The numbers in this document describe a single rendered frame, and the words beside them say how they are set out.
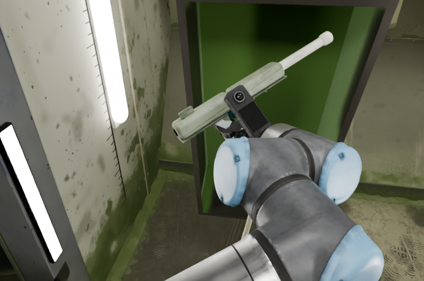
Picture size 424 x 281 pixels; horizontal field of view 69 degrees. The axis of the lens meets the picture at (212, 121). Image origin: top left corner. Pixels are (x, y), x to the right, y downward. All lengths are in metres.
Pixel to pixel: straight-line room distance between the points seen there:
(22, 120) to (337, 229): 1.06
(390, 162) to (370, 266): 2.37
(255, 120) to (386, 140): 2.12
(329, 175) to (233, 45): 1.01
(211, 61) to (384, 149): 1.66
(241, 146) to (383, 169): 2.32
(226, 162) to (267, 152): 0.06
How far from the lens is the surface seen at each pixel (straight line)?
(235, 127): 0.65
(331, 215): 0.34
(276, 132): 0.55
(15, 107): 1.18
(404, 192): 2.78
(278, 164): 0.39
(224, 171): 0.42
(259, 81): 0.75
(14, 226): 1.39
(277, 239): 0.33
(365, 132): 2.62
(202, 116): 0.70
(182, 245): 2.17
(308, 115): 1.64
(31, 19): 1.24
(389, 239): 2.48
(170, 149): 2.59
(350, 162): 0.49
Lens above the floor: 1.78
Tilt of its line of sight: 32 degrees down
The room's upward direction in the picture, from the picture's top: straight up
